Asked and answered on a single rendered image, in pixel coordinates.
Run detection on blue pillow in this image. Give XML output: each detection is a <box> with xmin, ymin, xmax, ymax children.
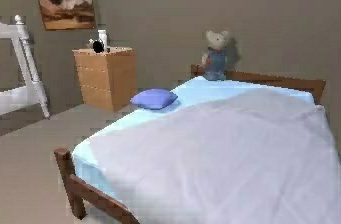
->
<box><xmin>129</xmin><ymin>88</ymin><xmax>179</xmax><ymax>111</ymax></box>

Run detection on brown wooden bed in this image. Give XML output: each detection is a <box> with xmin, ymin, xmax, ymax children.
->
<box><xmin>53</xmin><ymin>63</ymin><xmax>327</xmax><ymax>224</ymax></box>

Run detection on grey teddy bear blue overalls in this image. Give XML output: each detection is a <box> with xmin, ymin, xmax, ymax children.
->
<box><xmin>200</xmin><ymin>30</ymin><xmax>230</xmax><ymax>82</ymax></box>

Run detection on light wooden chest of drawers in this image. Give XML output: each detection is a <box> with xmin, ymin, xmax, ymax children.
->
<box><xmin>72</xmin><ymin>46</ymin><xmax>137</xmax><ymax>113</ymax></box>

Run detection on white blanket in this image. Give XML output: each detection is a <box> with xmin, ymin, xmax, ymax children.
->
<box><xmin>83</xmin><ymin>87</ymin><xmax>341</xmax><ymax>224</ymax></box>

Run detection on black round alarm clock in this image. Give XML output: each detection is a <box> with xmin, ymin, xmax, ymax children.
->
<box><xmin>92</xmin><ymin>38</ymin><xmax>106</xmax><ymax>54</ymax></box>

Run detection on white bottle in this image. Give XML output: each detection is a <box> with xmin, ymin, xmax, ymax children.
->
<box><xmin>97</xmin><ymin>29</ymin><xmax>109</xmax><ymax>49</ymax></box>

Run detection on framed brown picture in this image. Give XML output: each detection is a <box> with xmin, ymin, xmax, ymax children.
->
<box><xmin>37</xmin><ymin>0</ymin><xmax>97</xmax><ymax>32</ymax></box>

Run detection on white bed frame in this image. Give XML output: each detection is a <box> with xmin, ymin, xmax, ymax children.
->
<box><xmin>0</xmin><ymin>14</ymin><xmax>51</xmax><ymax>123</ymax></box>

